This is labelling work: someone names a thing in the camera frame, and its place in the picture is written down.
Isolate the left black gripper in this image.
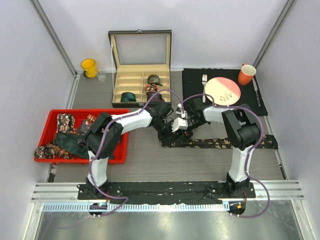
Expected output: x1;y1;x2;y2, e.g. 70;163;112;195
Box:
153;120;179;147

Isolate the black gold leaf tie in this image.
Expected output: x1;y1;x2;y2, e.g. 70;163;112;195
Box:
162;134;279;150

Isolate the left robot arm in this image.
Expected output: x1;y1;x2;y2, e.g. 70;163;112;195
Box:
84;100;174;200

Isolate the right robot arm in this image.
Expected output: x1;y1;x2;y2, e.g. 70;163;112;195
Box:
187;98;263;198

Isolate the pink cream plate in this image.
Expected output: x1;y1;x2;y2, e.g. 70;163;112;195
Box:
204;77;241;106

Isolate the black placemat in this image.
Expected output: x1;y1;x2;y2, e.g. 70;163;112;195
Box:
182;68;268;116

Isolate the silver fork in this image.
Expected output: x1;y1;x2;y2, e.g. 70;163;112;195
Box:
201;74;208;103

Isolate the rolled dark maroon tie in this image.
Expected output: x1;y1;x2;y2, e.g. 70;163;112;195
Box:
146;91;163;102

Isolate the rolled orange floral tie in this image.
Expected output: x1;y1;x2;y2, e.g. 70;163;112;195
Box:
145;84;158;93

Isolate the rolled green blue tie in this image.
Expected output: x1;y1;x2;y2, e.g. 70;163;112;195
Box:
120;92;137;103

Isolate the silver knife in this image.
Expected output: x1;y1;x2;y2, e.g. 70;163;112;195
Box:
252;77;261;108

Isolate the orange mug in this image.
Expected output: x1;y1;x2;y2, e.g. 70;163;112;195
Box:
238;63;257;86

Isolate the orange striped rolled tie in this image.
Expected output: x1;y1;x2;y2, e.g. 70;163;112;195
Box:
85;114;97;125

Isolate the black tie storage box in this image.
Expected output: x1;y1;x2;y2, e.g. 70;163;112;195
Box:
108;29;172;108

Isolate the clear glass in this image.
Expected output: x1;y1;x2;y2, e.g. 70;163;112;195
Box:
96;67;107;82

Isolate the dark green leaf tie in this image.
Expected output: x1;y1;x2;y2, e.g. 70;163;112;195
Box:
54;132;89;159

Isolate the yellow mug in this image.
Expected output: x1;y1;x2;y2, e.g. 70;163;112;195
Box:
81;58;98;78

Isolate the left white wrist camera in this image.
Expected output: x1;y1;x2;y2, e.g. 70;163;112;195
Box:
171;117;188;133

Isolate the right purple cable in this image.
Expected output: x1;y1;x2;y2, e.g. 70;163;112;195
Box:
181;93;271;220

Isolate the purple cable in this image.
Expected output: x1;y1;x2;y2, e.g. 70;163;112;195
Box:
42;89;186;230
181;93;271;220

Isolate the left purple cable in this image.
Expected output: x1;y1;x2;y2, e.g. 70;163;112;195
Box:
42;89;186;230

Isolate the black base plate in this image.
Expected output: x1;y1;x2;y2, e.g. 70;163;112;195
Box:
77;181;256;205

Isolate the aluminium front rail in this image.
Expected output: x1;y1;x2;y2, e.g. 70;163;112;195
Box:
31;180;304;216

